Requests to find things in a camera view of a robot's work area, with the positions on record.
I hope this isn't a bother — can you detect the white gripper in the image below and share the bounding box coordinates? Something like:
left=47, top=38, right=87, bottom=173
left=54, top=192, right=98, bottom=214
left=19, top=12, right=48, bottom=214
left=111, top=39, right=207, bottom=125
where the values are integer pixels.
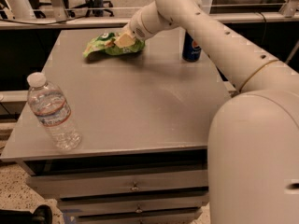
left=114, top=8, right=154, bottom=48

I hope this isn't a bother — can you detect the green rice chip bag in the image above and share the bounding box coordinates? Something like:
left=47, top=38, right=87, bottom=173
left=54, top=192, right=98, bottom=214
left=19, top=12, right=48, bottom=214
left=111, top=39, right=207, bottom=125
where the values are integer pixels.
left=83, top=32, right=145, bottom=58

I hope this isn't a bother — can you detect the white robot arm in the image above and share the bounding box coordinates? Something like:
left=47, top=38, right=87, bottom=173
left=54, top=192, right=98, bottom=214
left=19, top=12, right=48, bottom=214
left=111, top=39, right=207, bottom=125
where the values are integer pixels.
left=124, top=0, right=299, bottom=224

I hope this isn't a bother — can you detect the clear plastic water bottle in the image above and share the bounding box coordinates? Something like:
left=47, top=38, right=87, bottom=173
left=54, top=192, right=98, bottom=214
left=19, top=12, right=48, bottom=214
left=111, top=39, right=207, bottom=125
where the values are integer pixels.
left=27, top=72, right=82, bottom=150

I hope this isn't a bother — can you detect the blue pepsi can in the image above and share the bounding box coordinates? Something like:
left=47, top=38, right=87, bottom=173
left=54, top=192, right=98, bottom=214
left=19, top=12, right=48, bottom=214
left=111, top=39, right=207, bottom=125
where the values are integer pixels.
left=182, top=33, right=201, bottom=63

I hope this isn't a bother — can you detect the grey drawer cabinet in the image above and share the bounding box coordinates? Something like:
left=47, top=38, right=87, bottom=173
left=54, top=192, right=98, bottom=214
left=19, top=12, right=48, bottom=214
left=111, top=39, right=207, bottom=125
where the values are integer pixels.
left=0, top=26, right=233, bottom=224

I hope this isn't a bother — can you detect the top grey drawer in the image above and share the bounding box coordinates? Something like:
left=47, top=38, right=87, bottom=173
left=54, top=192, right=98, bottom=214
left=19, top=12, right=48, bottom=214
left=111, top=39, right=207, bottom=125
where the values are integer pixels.
left=27, top=170, right=208, bottom=199

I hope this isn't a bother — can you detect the grey drawer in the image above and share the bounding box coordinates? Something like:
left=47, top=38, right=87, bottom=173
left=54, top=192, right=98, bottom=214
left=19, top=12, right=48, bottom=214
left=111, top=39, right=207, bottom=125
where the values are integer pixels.
left=27, top=170, right=208, bottom=199
left=76, top=208, right=202, bottom=224
left=59, top=191, right=209, bottom=217

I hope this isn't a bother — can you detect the middle grey drawer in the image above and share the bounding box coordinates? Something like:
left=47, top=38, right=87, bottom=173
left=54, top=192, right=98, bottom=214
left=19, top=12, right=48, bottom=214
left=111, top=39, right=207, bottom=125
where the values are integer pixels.
left=59, top=191, right=209, bottom=217

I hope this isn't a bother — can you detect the bottom grey drawer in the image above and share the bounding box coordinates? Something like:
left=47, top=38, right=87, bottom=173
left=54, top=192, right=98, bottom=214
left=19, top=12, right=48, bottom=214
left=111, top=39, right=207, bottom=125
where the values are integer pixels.
left=76, top=208, right=202, bottom=224

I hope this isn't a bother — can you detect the black object bottom left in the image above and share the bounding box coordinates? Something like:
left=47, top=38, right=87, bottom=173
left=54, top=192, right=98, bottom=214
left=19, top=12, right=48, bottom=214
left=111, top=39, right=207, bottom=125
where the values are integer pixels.
left=0, top=204, right=52, bottom=224

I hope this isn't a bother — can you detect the metal guard rail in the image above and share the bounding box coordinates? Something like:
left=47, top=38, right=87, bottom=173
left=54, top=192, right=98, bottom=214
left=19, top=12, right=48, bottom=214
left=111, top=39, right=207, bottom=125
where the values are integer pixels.
left=1, top=0, right=299, bottom=30

